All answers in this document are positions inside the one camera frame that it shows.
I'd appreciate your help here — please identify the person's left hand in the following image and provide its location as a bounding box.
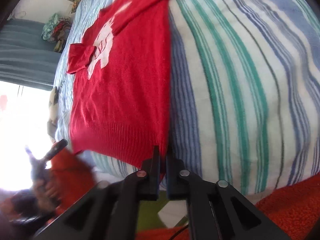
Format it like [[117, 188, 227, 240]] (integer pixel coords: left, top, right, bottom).
[[33, 177, 60, 212]]

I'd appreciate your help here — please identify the red sweater with white rabbit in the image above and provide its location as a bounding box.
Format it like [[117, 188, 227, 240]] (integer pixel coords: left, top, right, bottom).
[[66, 0, 211, 173]]

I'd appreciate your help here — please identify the pile of clothes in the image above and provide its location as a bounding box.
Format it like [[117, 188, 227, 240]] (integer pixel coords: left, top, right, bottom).
[[41, 13, 71, 53]]

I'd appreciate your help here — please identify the blue grey curtain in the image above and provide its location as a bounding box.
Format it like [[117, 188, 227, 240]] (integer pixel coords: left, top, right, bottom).
[[1, 19, 61, 91]]

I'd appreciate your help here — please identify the person's red orange clothing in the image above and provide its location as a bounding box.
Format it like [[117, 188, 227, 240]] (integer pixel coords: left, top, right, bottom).
[[0, 147, 320, 240]]

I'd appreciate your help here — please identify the blue green striped bedspread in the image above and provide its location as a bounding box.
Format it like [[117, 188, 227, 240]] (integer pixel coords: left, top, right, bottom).
[[53, 0, 320, 198]]

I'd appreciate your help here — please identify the black cable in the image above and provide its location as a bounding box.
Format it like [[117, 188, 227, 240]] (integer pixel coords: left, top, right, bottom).
[[168, 224, 189, 240]]

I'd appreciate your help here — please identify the patterned beige cushion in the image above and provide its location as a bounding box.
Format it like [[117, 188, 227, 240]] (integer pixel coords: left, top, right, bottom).
[[47, 87, 59, 142]]

